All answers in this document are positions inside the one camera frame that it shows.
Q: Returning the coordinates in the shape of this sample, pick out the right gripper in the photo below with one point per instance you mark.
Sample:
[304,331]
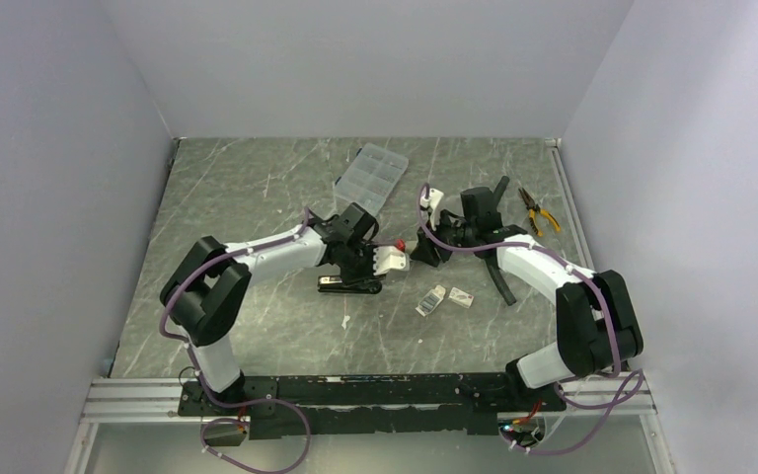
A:
[426,253]

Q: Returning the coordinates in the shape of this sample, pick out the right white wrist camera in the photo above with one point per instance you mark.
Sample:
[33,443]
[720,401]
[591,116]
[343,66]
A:
[430,200]

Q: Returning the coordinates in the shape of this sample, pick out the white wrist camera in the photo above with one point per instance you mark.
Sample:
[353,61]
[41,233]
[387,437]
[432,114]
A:
[430,200]
[391,257]

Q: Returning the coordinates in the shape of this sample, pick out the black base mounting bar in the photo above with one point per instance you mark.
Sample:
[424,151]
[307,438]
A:
[475,403]

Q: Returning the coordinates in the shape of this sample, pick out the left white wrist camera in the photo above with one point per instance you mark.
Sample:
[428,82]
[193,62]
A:
[391,257]

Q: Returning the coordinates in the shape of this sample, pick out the staple tray with staples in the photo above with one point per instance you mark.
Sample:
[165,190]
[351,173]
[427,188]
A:
[431,301]

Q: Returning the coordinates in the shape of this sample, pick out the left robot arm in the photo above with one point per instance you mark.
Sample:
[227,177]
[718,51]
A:
[202,299]

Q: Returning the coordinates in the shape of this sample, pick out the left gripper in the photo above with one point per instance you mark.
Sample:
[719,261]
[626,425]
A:
[369,273]

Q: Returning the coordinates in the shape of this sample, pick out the clear plastic organizer box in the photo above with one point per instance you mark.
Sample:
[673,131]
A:
[371,177]

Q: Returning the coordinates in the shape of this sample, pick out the aluminium extrusion rail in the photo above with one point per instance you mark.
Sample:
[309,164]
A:
[162,400]

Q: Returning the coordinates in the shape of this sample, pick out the yellow handled pliers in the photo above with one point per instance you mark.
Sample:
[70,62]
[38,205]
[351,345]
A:
[535,210]

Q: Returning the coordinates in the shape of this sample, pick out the white staple box sleeve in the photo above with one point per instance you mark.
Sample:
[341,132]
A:
[461,297]

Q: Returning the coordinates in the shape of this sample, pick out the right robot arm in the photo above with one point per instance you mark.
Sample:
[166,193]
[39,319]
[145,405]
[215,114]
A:
[596,325]

